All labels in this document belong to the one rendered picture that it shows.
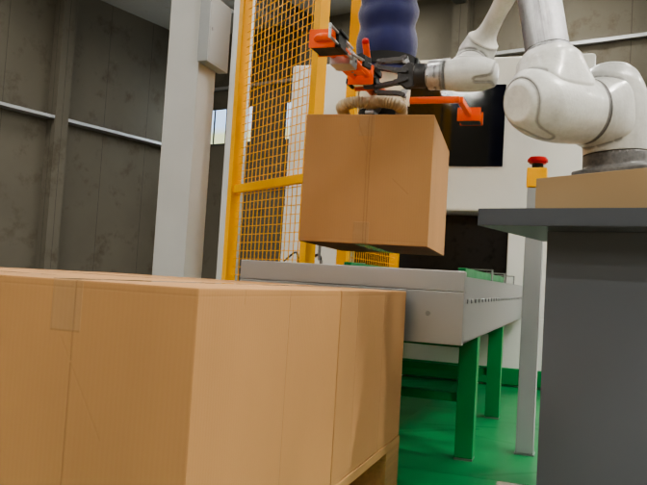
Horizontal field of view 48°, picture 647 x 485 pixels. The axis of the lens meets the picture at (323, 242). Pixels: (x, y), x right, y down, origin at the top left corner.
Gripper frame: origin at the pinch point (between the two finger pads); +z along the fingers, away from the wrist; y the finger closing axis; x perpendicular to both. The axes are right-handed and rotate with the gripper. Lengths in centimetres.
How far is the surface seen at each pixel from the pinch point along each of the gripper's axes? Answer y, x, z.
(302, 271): 62, -10, 12
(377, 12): -26.8, 15.3, 1.1
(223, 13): -51, 68, 88
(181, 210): 39, 58, 96
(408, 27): -23.1, 21.4, -8.3
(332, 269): 61, -10, 3
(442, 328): 76, -10, -31
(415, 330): 77, -10, -23
